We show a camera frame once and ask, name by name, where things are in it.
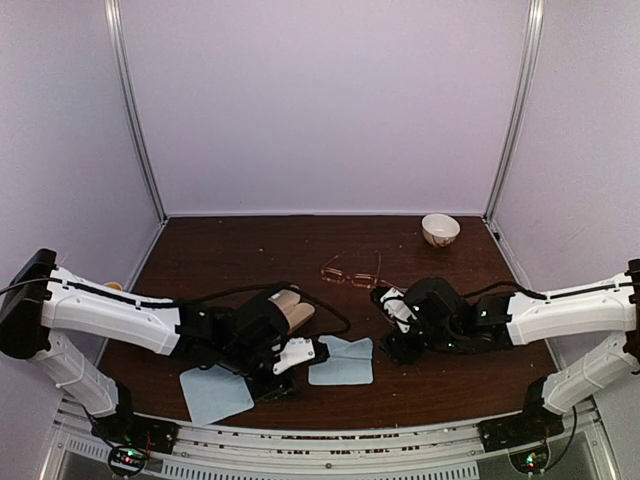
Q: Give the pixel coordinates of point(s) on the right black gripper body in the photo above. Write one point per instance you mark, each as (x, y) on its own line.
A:
(397, 348)

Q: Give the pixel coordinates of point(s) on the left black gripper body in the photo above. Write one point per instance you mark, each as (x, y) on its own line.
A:
(241, 361)

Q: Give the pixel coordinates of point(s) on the blue cleaning cloth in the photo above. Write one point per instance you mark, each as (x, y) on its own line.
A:
(349, 363)
(213, 395)

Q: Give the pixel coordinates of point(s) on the tan glasses case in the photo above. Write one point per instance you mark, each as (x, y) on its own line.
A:
(296, 311)

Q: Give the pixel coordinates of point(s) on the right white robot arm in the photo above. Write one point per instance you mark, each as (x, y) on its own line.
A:
(431, 316)

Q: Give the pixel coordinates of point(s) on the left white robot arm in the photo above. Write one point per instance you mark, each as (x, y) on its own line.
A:
(44, 300)

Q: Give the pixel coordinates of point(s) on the white ceramic bowl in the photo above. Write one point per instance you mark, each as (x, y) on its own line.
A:
(440, 230)

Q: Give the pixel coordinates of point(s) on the patterned white mug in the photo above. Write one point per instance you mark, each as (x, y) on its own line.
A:
(114, 285)

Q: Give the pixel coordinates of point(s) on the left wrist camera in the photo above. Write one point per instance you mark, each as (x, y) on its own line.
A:
(298, 351)

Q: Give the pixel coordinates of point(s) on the pink thin frame glasses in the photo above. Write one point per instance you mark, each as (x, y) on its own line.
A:
(389, 285)

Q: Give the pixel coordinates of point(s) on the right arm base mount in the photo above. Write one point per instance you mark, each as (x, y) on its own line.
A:
(526, 434)

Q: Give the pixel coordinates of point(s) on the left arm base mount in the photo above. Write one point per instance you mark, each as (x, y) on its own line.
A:
(131, 438)

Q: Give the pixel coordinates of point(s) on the front aluminium rail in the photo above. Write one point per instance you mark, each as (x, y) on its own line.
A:
(450, 450)

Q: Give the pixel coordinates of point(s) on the right aluminium corner post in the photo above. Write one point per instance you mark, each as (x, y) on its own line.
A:
(528, 64)

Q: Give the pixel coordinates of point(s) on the aluminium corner post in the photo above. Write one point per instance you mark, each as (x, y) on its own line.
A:
(116, 33)
(528, 64)

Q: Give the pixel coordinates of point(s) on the left aluminium corner post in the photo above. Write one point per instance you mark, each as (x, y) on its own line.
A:
(116, 33)

